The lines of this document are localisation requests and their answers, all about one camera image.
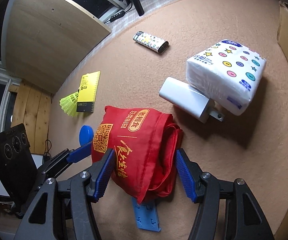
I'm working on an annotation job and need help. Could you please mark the yellow black card booklet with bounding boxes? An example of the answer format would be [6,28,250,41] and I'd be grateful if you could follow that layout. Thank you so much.
[77,71,100,113]

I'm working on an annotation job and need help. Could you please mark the pine wood plank panel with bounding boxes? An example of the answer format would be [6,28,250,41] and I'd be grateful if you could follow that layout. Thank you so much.
[9,80,51,155]

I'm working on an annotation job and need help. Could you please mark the white power adapter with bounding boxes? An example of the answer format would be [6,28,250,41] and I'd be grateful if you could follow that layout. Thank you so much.
[159,77,224,123]

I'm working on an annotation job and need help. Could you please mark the black power brick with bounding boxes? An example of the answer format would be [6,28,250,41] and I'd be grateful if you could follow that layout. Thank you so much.
[42,152,52,164]

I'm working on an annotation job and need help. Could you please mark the blue plastic phone stand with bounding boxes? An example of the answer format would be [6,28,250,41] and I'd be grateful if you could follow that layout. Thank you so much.
[131,197,161,232]

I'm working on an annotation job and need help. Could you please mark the yellow plastic shuttlecock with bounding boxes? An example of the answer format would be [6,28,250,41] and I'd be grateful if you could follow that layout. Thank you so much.
[59,92,79,116]

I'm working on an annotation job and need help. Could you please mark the black power strip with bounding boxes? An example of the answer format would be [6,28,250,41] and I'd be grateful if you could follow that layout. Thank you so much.
[109,10,125,22]

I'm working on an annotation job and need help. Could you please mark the blue round lid case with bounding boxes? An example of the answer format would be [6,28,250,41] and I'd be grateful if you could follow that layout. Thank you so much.
[79,125,94,146]

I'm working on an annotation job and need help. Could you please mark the white tissue pack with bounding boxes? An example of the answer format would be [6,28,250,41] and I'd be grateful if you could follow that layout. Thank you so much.
[186,39,267,116]

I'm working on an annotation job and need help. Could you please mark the red fabric bag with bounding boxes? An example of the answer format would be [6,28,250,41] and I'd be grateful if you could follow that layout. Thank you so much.
[91,106,183,204]

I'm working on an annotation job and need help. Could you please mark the large light wood board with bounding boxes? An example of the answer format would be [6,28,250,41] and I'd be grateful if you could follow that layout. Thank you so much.
[1,0,111,94]

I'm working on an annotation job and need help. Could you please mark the black camera sensor box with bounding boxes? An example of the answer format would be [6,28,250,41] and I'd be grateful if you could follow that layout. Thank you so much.
[0,123,37,201]

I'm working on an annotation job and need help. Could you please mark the patterned white lighter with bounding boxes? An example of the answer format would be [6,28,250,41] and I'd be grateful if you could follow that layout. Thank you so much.
[132,31,169,54]

